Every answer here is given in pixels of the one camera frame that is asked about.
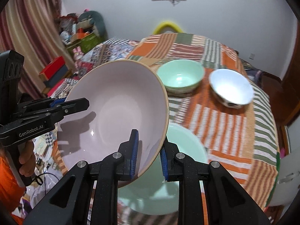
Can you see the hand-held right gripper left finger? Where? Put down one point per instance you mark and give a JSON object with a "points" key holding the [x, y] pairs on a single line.
{"points": [[133, 154]]}

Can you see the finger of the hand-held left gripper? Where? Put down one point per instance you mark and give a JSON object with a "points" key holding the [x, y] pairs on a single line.
{"points": [[57, 102], [75, 105]]}

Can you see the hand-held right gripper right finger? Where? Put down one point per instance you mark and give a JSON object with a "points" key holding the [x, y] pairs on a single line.
{"points": [[164, 164]]}

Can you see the green plate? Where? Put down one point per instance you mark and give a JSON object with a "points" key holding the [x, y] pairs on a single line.
{"points": [[189, 145]]}

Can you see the pink bowl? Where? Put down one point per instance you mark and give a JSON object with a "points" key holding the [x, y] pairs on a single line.
{"points": [[112, 103]]}

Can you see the green bowl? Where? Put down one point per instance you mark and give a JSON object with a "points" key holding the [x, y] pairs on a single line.
{"points": [[180, 75]]}

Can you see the white bowl with dark spots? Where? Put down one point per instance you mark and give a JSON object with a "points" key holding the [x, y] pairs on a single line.
{"points": [[230, 86]]}

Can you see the person's left forearm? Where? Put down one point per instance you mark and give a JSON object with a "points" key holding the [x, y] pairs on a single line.
{"points": [[9, 187]]}

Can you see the person's left hand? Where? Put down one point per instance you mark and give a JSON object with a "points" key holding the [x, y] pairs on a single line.
{"points": [[27, 155]]}

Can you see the flat red box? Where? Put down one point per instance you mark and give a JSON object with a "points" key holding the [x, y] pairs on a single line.
{"points": [[57, 88]]}

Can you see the dark grey box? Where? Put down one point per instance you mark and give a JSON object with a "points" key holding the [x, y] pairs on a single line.
{"points": [[58, 76]]}

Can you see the pink bunny figure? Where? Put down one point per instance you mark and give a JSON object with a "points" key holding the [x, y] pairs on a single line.
{"points": [[77, 53]]}

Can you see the green storage box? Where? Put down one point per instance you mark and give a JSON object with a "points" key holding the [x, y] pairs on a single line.
{"points": [[86, 43]]}

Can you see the striped patchwork blanket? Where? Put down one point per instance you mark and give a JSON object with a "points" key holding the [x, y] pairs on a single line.
{"points": [[222, 133]]}

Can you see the pile of household clutter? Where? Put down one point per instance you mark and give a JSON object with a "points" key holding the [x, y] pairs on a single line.
{"points": [[69, 28]]}

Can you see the brown striped curtain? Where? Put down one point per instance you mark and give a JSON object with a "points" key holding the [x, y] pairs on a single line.
{"points": [[28, 28]]}

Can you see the grey plush toy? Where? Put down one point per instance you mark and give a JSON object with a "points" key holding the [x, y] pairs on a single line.
{"points": [[93, 21]]}

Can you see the yellow curved chair back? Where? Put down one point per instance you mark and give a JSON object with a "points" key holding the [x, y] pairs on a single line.
{"points": [[167, 25]]}

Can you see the white sliding wardrobe door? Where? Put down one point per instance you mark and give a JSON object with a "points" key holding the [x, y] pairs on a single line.
{"points": [[288, 187]]}

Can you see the dark cloth bundle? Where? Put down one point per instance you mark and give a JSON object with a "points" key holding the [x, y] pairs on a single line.
{"points": [[259, 77]]}

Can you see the white wall socket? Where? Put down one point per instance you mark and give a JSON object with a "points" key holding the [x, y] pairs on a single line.
{"points": [[252, 56]]}

